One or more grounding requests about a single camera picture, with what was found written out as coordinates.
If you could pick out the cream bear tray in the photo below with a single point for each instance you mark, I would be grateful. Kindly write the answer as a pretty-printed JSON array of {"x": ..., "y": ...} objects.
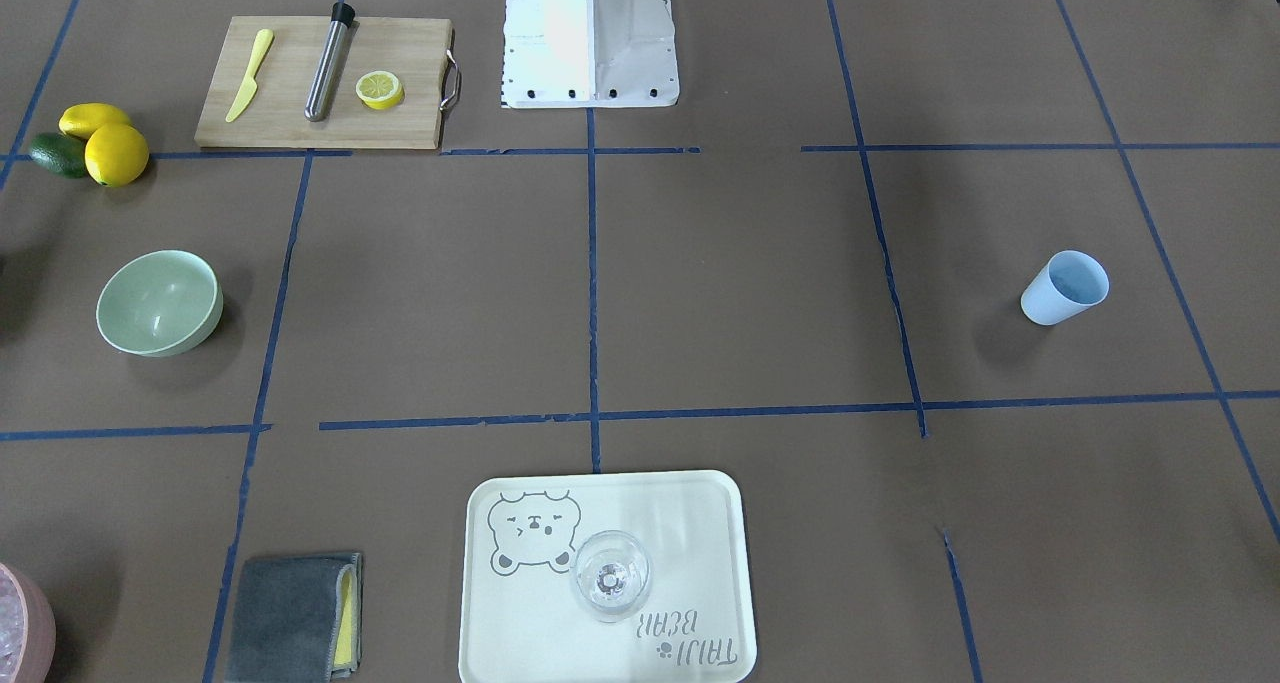
[{"x": 521, "y": 622}]

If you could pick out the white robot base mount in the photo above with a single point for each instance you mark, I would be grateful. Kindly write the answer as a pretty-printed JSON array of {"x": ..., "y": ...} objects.
[{"x": 580, "y": 54}]

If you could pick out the light green bowl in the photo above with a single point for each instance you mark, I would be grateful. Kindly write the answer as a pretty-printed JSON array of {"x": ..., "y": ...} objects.
[{"x": 160, "y": 305}]

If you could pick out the half lemon slice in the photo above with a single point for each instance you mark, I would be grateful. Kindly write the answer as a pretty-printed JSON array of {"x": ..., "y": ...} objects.
[{"x": 379, "y": 90}]

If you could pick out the yellow plastic knife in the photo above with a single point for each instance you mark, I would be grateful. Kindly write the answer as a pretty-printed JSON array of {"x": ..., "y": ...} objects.
[{"x": 249, "y": 86}]

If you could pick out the yellow lemon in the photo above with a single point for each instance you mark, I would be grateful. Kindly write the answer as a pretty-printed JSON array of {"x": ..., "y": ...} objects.
[
  {"x": 116, "y": 155},
  {"x": 80, "y": 121}
]

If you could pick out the green avocado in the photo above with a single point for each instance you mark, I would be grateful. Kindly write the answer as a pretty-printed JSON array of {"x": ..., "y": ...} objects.
[{"x": 60, "y": 154}]

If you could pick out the light blue plastic cup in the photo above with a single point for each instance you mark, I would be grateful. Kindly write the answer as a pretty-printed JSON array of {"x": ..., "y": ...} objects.
[{"x": 1069, "y": 283}]

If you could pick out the clear wine glass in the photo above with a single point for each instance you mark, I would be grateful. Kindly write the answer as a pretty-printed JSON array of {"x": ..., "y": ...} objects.
[{"x": 612, "y": 576}]

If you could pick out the pink bowl of ice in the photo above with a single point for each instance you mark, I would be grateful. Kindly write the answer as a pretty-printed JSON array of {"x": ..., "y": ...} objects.
[{"x": 28, "y": 628}]

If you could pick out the yellow lemon lower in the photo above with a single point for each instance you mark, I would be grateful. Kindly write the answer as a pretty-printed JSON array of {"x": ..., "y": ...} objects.
[{"x": 116, "y": 155}]

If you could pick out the yellow lemon upper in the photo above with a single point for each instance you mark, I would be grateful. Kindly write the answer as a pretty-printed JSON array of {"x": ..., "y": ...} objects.
[{"x": 80, "y": 121}]

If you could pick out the grey yellow folded cloth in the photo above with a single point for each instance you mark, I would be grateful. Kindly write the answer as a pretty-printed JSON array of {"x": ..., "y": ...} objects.
[{"x": 297, "y": 619}]

